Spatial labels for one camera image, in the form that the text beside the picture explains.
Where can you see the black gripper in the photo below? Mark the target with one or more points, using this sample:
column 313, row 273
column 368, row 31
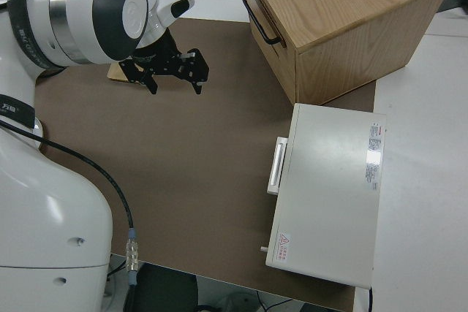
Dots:
column 161, row 58

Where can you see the wooden mug tree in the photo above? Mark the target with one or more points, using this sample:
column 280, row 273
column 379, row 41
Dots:
column 115, row 72

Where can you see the white toaster oven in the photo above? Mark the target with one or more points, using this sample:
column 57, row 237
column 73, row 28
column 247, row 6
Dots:
column 329, row 198

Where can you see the wooden drawer cabinet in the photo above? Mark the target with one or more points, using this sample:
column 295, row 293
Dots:
column 347, row 16

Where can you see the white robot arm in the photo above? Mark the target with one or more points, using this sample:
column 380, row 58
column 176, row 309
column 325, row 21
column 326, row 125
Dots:
column 55, row 217

